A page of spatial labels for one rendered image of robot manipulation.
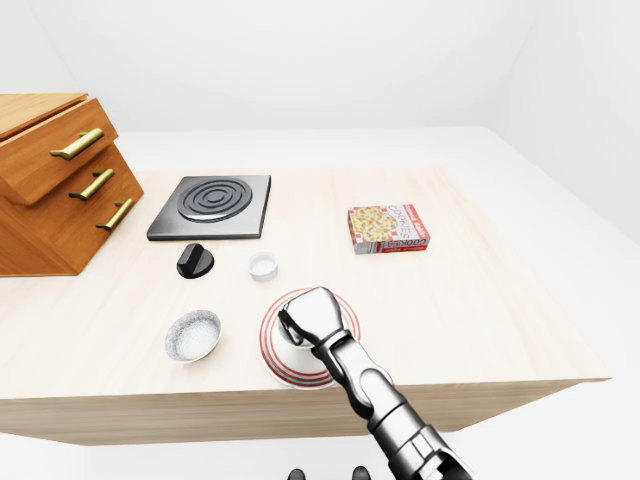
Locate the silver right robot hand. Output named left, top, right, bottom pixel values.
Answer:
left=276, top=285, right=352, bottom=351

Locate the white plate with red rings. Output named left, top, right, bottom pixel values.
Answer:
left=257, top=286, right=363, bottom=391

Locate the patterned grey white bowl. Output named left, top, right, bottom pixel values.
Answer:
left=164, top=308, right=223, bottom=365

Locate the flat dark stove plate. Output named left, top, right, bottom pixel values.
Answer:
left=145, top=174, right=273, bottom=243

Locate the small white ramekin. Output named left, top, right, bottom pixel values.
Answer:
left=247, top=250, right=280, bottom=283

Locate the printed cookies box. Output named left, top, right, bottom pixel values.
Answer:
left=347, top=202, right=432, bottom=256

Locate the round black knob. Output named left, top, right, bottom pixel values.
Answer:
left=175, top=242, right=216, bottom=281

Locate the wooden cabinet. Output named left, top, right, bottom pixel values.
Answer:
left=0, top=92, right=146, bottom=278

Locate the large protruding wooden drawer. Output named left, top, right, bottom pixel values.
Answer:
left=0, top=97, right=120, bottom=207

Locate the brass drawer handle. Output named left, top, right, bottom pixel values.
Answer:
left=49, top=127, right=106, bottom=162
left=95, top=197, right=136, bottom=232
left=68, top=168, right=116, bottom=203

